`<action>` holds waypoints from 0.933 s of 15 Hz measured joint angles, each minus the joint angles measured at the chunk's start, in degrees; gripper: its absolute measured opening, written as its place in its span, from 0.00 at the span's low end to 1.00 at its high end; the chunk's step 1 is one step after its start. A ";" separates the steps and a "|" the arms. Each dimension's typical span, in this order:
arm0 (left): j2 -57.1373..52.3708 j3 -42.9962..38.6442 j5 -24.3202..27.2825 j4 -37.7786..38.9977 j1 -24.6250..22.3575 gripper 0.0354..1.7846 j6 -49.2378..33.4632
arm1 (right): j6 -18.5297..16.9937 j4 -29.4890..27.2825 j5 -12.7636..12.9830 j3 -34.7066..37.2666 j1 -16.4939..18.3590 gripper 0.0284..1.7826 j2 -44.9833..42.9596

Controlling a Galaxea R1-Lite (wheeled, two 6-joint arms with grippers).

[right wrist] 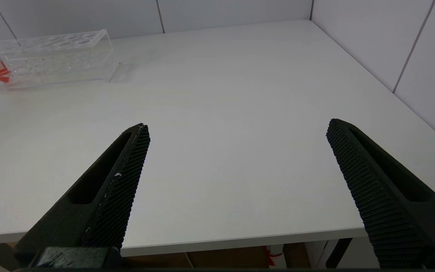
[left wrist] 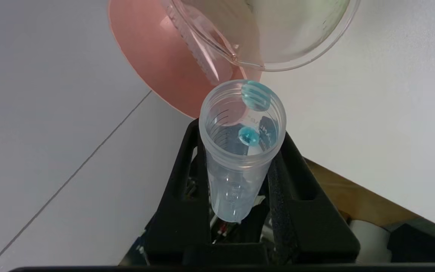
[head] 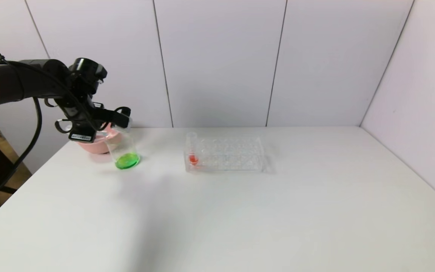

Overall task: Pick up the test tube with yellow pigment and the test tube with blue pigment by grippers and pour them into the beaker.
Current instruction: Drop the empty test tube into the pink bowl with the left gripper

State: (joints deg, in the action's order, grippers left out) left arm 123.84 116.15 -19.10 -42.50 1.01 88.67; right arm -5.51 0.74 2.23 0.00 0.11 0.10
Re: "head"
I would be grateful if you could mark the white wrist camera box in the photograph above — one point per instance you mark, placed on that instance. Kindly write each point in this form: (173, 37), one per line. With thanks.
(125, 120)

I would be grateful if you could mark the test tube with red pigment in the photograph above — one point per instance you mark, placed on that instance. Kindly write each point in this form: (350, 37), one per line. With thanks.
(193, 158)

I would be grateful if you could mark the clear plastic test tube rack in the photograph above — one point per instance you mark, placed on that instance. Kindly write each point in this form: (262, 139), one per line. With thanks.
(225, 158)

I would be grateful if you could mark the orange and black left arm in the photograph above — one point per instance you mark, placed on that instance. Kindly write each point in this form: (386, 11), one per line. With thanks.
(25, 87)

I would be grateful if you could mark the test tube with blue pigment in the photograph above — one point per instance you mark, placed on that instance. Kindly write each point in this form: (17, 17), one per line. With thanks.
(108, 133)

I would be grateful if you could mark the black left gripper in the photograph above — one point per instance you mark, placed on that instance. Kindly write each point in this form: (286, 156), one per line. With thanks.
(82, 136)

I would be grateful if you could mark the pink bowl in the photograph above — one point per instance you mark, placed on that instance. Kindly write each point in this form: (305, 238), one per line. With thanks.
(94, 145)

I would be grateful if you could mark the clear glass beaker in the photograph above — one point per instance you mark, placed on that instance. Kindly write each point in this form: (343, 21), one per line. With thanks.
(127, 160)

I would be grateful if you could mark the black chair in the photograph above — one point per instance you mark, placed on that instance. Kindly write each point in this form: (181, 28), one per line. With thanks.
(0, 170)

